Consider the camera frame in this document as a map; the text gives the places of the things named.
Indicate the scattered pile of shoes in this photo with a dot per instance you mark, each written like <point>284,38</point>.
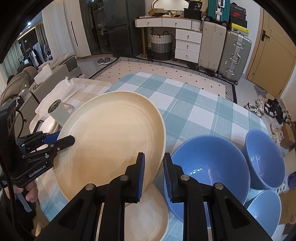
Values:
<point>272,109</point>

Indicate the medium blue bowl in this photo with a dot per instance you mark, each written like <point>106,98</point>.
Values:
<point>208,162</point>
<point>263,157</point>

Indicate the black storage box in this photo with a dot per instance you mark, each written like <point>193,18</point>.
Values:
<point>193,14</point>

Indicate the beige suitcase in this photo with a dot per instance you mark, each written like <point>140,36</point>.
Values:
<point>211,46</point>

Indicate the grey sofa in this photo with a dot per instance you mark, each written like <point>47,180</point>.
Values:
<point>57,69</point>

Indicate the cardboard box with cat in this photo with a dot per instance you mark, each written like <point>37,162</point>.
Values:
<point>288,208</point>

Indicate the wooden door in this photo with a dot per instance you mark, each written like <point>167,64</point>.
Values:
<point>270,58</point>

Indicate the checkered tablecloth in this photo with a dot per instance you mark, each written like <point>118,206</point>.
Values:
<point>185,111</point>

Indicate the grey slipper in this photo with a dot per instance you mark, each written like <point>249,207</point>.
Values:
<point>107,60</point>
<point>101,61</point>

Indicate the white wardrobe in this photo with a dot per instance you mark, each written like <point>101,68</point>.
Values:
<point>81,30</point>

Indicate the brown jacket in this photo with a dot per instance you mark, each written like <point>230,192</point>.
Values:
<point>18,81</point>

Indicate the teal suitcase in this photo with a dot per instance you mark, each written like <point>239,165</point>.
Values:
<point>212,9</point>

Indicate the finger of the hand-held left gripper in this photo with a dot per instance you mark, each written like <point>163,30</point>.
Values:
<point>50,138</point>
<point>64,142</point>

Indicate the grey office chair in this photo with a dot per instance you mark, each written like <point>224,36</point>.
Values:
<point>47,51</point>

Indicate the person's left hand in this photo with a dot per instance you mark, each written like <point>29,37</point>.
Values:
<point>32,192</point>

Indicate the white slotted basket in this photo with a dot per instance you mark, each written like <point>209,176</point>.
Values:
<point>178,13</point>

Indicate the plain black shoe box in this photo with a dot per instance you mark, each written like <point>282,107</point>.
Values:
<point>238,24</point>

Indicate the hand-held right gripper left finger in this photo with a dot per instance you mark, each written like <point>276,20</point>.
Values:
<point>141,176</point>

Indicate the oval mirror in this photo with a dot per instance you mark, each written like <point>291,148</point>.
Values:
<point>170,3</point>

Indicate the small open cardboard box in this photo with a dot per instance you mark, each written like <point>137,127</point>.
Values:
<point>156,11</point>

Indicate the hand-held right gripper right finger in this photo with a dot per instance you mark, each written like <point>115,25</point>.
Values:
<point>167,180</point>

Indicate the black paper bag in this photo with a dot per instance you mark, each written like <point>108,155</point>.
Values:
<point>193,5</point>

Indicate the white round dish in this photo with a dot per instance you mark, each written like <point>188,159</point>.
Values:
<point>47,126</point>

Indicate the yellow black shoe box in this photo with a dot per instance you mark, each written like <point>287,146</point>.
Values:
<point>240,31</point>

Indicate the silver suitcase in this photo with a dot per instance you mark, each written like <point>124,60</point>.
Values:
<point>233,60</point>

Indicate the light blue bowl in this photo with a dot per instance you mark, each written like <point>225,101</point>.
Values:
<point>266,213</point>

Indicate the white plastic sheet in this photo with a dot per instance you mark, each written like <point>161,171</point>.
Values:
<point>67,90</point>

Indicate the grey fur mat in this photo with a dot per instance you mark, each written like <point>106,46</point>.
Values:
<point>261,91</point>

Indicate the clothes rack with garments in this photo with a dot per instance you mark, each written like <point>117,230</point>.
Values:
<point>34,54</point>

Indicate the woven laundry basket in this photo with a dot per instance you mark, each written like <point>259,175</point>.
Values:
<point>160,46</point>

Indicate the white curtain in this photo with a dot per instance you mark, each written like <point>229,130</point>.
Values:
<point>54,30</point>

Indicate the black shoe box red label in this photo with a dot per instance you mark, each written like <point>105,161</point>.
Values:
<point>238,8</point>

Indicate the dark grey refrigerator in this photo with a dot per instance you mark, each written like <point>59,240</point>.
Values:
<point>122,30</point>

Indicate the brown cardboard box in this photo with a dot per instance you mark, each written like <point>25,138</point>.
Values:
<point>288,136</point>

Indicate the grey mug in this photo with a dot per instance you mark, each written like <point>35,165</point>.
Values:
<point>57,115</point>

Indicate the dark glass cabinet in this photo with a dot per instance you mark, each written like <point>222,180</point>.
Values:
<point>97,27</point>

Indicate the cream plate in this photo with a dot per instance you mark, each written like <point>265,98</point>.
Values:
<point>111,139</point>
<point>145,217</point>

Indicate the white vanity desk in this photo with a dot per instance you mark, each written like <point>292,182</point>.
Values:
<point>187,46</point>

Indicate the purple bag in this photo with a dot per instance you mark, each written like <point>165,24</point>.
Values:
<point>292,178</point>

